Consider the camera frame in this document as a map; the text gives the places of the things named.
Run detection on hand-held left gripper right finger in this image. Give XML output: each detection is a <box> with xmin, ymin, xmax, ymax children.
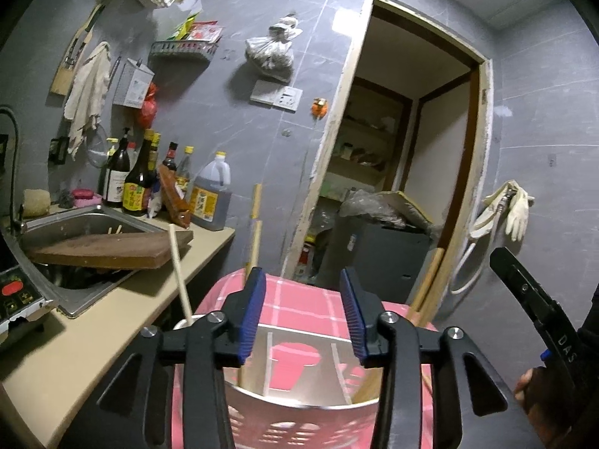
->
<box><xmin>340</xmin><ymin>268</ymin><xmax>544</xmax><ymax>449</ymax></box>

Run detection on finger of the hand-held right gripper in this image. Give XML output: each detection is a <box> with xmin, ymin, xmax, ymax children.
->
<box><xmin>489</xmin><ymin>246</ymin><xmax>562</xmax><ymax>337</ymax></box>

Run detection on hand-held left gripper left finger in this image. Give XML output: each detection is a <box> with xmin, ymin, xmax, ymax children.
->
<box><xmin>58</xmin><ymin>266</ymin><xmax>267</xmax><ymax>449</ymax></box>

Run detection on light bamboo chopstick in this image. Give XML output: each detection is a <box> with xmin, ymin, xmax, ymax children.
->
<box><xmin>168</xmin><ymin>224</ymin><xmax>194</xmax><ymax>329</ymax></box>

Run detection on pale pink utensil holder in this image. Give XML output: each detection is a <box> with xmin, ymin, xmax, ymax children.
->
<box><xmin>171</xmin><ymin>313</ymin><xmax>424</xmax><ymax>449</ymax></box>

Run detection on person's right hand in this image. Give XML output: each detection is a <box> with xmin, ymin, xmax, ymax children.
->
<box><xmin>514</xmin><ymin>367</ymin><xmax>549</xmax><ymax>416</ymax></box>

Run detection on pink plaid tablecloth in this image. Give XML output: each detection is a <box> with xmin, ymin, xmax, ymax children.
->
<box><xmin>171</xmin><ymin>269</ymin><xmax>441</xmax><ymax>449</ymax></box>

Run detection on grey cabinet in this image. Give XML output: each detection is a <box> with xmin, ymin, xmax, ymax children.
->
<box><xmin>322</xmin><ymin>217</ymin><xmax>434</xmax><ymax>310</ymax></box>

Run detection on white rubber gloves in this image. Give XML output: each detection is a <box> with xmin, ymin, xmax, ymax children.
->
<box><xmin>484</xmin><ymin>180</ymin><xmax>535</xmax><ymax>241</ymax></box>

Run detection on crumpled clear plastic bag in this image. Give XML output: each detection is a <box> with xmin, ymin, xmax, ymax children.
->
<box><xmin>339</xmin><ymin>189</ymin><xmax>409</xmax><ymax>231</ymax></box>

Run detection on flat cardboard box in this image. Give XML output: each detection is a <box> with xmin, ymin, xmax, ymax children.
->
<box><xmin>374</xmin><ymin>190</ymin><xmax>443</xmax><ymax>240</ymax></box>

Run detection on large oil jug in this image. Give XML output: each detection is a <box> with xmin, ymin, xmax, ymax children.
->
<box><xmin>189</xmin><ymin>150</ymin><xmax>233</xmax><ymax>232</ymax></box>

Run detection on brown snack packet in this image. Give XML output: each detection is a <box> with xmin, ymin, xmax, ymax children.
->
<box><xmin>158</xmin><ymin>164</ymin><xmax>193</xmax><ymax>228</ymax></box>

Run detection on wooden cutting board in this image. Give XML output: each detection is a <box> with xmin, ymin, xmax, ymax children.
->
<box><xmin>27</xmin><ymin>229</ymin><xmax>194</xmax><ymax>271</ymax></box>

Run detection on clear bottle yellow cap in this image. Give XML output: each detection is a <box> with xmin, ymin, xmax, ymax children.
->
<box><xmin>175</xmin><ymin>145</ymin><xmax>195</xmax><ymax>198</ymax></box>

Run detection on dark bottle yellow label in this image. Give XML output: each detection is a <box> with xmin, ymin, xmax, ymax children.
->
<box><xmin>122</xmin><ymin>129</ymin><xmax>158</xmax><ymax>218</ymax></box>

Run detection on wooden storage shelf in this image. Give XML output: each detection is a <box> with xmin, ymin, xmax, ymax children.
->
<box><xmin>326</xmin><ymin>111</ymin><xmax>399</xmax><ymax>189</ymax></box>

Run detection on dark bottle red cap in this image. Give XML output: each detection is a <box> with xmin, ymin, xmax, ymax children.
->
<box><xmin>161</xmin><ymin>141</ymin><xmax>179</xmax><ymax>175</ymax></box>

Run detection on dark bottle white label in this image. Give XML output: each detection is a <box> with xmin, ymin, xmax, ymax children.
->
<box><xmin>101</xmin><ymin>126</ymin><xmax>132</xmax><ymax>207</ymax></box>

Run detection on steel sink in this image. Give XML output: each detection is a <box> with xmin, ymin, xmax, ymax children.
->
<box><xmin>18</xmin><ymin>203</ymin><xmax>170</xmax><ymax>320</ymax></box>

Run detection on pink soap dish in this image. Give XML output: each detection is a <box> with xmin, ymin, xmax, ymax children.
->
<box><xmin>73</xmin><ymin>188</ymin><xmax>103</xmax><ymax>208</ymax></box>

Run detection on red plastic bag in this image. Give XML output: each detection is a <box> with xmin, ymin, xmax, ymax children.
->
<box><xmin>137</xmin><ymin>82</ymin><xmax>160</xmax><ymax>128</ymax></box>

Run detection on yellow sponge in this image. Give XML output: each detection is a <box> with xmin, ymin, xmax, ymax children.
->
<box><xmin>21</xmin><ymin>188</ymin><xmax>51</xmax><ymax>218</ymax></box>

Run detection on hanging clear plastic bags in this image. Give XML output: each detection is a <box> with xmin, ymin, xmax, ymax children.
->
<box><xmin>244</xmin><ymin>11</ymin><xmax>303</xmax><ymax>83</ymax></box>

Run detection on hanging white towel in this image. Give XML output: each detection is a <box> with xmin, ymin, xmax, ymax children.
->
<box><xmin>63</xmin><ymin>42</ymin><xmax>112</xmax><ymax>160</ymax></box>

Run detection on curved faucet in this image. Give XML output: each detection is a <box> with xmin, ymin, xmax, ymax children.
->
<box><xmin>0</xmin><ymin>106</ymin><xmax>27</xmax><ymax>233</ymax></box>

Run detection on wooden knife holder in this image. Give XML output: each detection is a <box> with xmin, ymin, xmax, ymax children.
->
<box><xmin>50</xmin><ymin>2</ymin><xmax>102</xmax><ymax>96</ymax></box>

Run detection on white hose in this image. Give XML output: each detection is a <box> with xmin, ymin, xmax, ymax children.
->
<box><xmin>449</xmin><ymin>180</ymin><xmax>516</xmax><ymax>296</ymax></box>

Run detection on wooden door frame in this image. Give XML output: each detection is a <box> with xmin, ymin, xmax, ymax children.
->
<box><xmin>283</xmin><ymin>0</ymin><xmax>495</xmax><ymax>324</ymax></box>

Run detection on wall socket panel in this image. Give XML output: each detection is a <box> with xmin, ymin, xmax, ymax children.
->
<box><xmin>249</xmin><ymin>79</ymin><xmax>304</xmax><ymax>112</ymax></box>

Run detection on wire mesh strainer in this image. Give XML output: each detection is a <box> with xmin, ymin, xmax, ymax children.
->
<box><xmin>86</xmin><ymin>123</ymin><xmax>113</xmax><ymax>168</ymax></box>

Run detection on metal wall box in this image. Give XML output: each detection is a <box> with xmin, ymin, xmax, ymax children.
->
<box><xmin>112</xmin><ymin>57</ymin><xmax>155</xmax><ymax>110</ymax></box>

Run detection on grey wall rack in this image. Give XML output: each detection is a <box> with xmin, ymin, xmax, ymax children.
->
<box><xmin>148</xmin><ymin>40</ymin><xmax>221</xmax><ymax>63</ymax></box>

